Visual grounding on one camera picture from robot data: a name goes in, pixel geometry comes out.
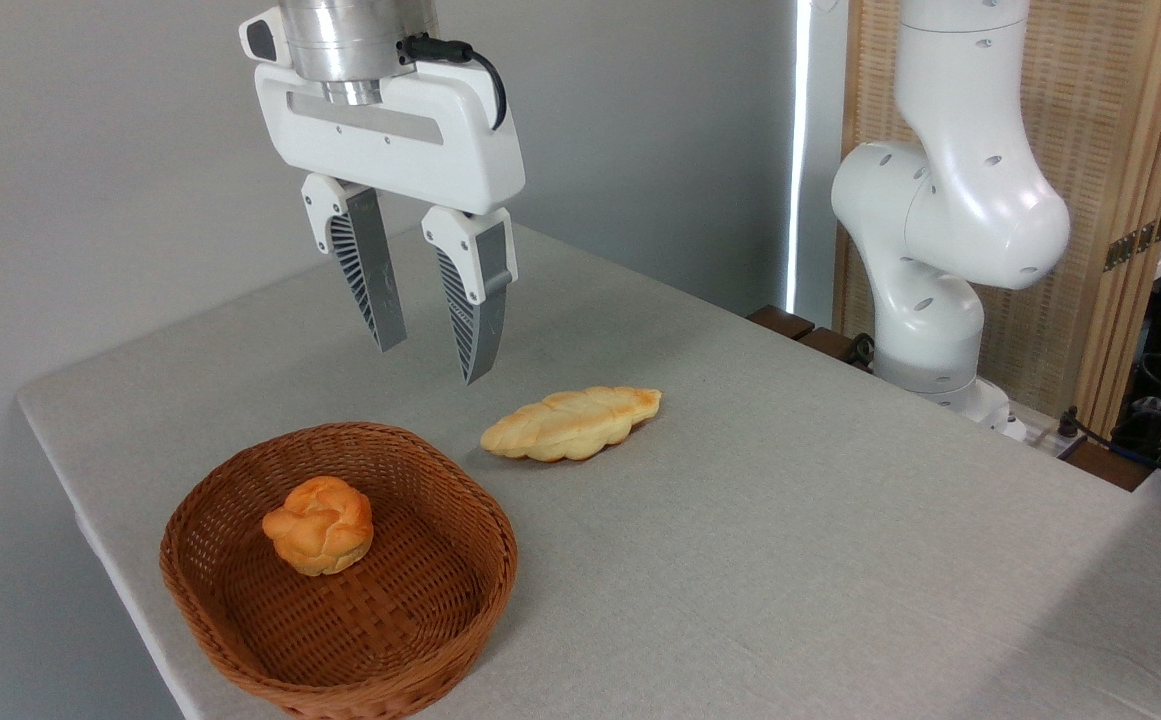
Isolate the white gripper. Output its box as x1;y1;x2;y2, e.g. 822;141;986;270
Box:
253;60;527;387

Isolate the round orange bread bun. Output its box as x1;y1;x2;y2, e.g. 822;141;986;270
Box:
261;475;376;578

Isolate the long braided bread loaf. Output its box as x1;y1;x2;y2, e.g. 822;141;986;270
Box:
480;385;663;464

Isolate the brown wicker basket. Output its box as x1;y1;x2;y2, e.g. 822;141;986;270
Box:
159;421;520;720

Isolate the dark wooden block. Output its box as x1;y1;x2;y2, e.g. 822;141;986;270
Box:
799;326;873;369
746;304;817;342

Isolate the grey tablecloth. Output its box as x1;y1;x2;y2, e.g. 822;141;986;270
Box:
17;218;1161;720

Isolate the wooden woven folding screen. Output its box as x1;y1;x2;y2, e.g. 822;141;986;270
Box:
833;0;1161;437

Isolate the dark wooden board edge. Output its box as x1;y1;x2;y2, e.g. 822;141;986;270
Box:
1056;438;1153;493

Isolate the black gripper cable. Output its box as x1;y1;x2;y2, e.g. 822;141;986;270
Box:
397;32;509;133

